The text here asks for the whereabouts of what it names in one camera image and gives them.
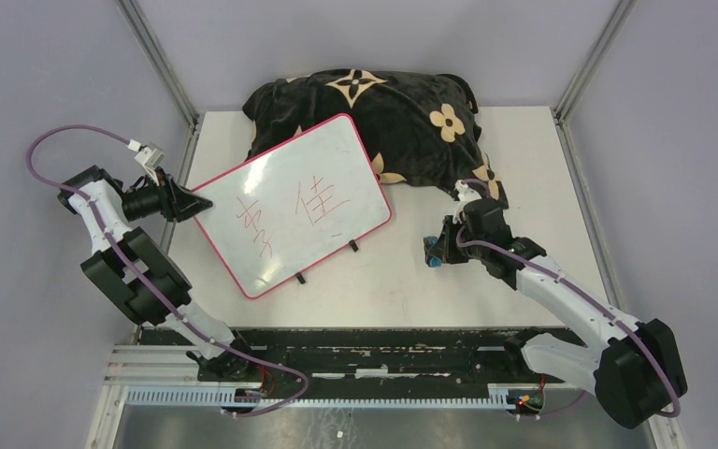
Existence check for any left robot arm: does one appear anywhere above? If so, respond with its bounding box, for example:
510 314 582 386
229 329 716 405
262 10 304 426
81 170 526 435
58 166 257 381

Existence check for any purple cable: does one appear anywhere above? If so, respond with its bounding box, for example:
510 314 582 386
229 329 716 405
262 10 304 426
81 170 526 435
455 178 682 419
26 124 310 419

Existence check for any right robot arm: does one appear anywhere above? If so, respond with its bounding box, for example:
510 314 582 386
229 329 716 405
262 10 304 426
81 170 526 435
424 198 688 429

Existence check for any black floral pillow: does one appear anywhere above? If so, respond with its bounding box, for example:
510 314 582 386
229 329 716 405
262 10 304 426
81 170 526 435
242 68 510 208

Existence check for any white cable duct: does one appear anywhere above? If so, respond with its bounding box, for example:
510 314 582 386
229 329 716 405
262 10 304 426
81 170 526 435
124 386 515 412

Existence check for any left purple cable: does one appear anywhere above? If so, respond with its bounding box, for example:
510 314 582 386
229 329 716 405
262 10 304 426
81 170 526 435
26 124 310 419

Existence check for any blue black eraser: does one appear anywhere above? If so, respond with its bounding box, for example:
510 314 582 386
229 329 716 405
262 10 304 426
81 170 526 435
429 237 442 268

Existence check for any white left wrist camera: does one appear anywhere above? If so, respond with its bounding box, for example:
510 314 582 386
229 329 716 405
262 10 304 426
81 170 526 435
129 140 165 172

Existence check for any pink framed whiteboard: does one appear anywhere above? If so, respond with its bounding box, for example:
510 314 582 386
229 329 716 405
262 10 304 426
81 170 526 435
192 113 392 299

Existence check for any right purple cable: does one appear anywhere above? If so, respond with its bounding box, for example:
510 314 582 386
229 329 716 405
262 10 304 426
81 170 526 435
455 178 682 419

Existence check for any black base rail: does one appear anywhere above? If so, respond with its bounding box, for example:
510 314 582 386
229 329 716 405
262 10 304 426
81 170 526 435
138 328 586 406

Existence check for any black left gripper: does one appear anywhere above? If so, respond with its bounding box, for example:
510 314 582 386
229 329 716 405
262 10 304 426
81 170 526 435
121 167 212 224

